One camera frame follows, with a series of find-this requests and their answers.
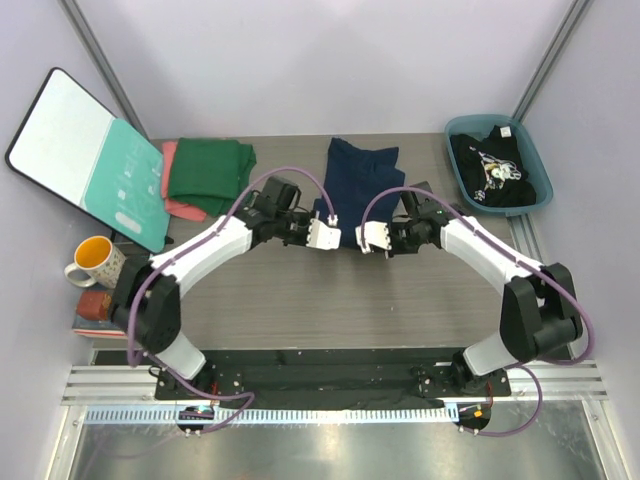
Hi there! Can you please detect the red small box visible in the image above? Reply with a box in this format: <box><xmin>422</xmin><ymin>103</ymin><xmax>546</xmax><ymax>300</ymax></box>
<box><xmin>76</xmin><ymin>290</ymin><xmax>112</xmax><ymax>321</ymax></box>

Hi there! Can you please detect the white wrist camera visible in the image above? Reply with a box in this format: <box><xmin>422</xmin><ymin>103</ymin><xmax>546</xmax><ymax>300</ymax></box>
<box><xmin>355</xmin><ymin>221</ymin><xmax>392</xmax><ymax>254</ymax></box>
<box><xmin>305</xmin><ymin>215</ymin><xmax>341</xmax><ymax>251</ymax></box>

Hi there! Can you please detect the black printed t shirt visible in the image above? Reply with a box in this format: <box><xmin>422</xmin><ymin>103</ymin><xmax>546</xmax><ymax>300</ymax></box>
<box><xmin>450</xmin><ymin>125</ymin><xmax>537</xmax><ymax>208</ymax></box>

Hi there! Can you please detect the yellow inside floral mug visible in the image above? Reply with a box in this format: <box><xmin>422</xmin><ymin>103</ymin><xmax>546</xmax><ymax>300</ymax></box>
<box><xmin>63</xmin><ymin>236</ymin><xmax>126</xmax><ymax>290</ymax></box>

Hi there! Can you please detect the aluminium frame post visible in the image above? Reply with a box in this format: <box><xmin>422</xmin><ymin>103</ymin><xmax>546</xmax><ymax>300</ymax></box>
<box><xmin>512</xmin><ymin>0</ymin><xmax>593</xmax><ymax>123</ymax></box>
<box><xmin>58</xmin><ymin>0</ymin><xmax>149</xmax><ymax>139</ymax></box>

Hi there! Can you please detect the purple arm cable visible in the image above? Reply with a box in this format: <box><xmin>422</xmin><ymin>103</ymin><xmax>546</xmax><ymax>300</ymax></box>
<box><xmin>127</xmin><ymin>167</ymin><xmax>339</xmax><ymax>436</ymax></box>
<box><xmin>360</xmin><ymin>187</ymin><xmax>596</xmax><ymax>437</ymax></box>

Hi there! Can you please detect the navy blue t shirt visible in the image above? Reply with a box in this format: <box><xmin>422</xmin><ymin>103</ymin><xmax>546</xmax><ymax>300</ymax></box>
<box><xmin>324</xmin><ymin>138</ymin><xmax>405</xmax><ymax>249</ymax></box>

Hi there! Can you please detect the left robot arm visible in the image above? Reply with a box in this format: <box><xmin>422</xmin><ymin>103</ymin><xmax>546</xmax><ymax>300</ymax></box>
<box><xmin>108</xmin><ymin>176</ymin><xmax>311</xmax><ymax>399</ymax></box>

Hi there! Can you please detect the stack of books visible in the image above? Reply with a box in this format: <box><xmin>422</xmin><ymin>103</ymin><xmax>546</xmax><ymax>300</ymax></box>
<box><xmin>72</xmin><ymin>316</ymin><xmax>126</xmax><ymax>339</ymax></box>

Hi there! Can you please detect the folded pink t shirt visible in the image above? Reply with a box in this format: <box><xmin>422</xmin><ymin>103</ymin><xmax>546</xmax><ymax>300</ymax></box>
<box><xmin>161</xmin><ymin>141</ymin><xmax>207</xmax><ymax>222</ymax></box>

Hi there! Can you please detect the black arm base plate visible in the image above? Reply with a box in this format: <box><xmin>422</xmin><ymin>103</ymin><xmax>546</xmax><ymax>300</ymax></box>
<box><xmin>92</xmin><ymin>347</ymin><xmax>574</xmax><ymax>401</ymax></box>

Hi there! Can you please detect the folded green t shirt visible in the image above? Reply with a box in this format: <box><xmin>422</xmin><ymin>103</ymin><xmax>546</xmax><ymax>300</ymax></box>
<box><xmin>168</xmin><ymin>138</ymin><xmax>257</xmax><ymax>217</ymax></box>

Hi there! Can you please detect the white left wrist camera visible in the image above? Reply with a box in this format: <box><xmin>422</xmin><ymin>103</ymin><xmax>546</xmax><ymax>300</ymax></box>
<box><xmin>305</xmin><ymin>215</ymin><xmax>341</xmax><ymax>251</ymax></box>

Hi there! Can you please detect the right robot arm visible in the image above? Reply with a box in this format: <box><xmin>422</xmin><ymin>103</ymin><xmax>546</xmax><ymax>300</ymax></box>
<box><xmin>386</xmin><ymin>182</ymin><xmax>584</xmax><ymax>395</ymax></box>

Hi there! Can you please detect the left aluminium frame post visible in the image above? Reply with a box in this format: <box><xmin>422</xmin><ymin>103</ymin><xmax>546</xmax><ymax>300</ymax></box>
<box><xmin>58</xmin><ymin>0</ymin><xmax>149</xmax><ymax>139</ymax></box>

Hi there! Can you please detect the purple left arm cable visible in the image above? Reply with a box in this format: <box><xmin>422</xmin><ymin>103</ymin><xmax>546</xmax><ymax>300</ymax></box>
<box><xmin>127</xmin><ymin>167</ymin><xmax>339</xmax><ymax>436</ymax></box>

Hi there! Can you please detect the teal plastic bin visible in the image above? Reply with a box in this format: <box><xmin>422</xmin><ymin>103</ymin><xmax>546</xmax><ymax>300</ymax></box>
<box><xmin>444</xmin><ymin>114</ymin><xmax>553</xmax><ymax>217</ymax></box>

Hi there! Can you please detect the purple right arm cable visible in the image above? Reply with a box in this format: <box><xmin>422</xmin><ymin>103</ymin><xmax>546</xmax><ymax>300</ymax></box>
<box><xmin>360</xmin><ymin>187</ymin><xmax>596</xmax><ymax>437</ymax></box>

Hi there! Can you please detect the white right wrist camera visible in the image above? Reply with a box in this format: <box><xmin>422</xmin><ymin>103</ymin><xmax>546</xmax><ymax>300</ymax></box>
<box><xmin>355</xmin><ymin>221</ymin><xmax>392</xmax><ymax>254</ymax></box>

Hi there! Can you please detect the right aluminium frame post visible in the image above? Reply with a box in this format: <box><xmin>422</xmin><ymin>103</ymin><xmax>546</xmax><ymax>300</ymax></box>
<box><xmin>512</xmin><ymin>0</ymin><xmax>593</xmax><ymax>123</ymax></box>

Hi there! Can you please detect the white and teal board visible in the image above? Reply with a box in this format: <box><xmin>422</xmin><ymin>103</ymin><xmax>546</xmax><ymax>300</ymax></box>
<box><xmin>5</xmin><ymin>67</ymin><xmax>170</xmax><ymax>253</ymax></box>

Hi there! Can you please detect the aluminium front rail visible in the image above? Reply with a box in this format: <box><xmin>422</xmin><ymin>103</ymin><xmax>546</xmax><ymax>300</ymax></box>
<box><xmin>62</xmin><ymin>362</ymin><xmax>608</xmax><ymax>431</ymax></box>

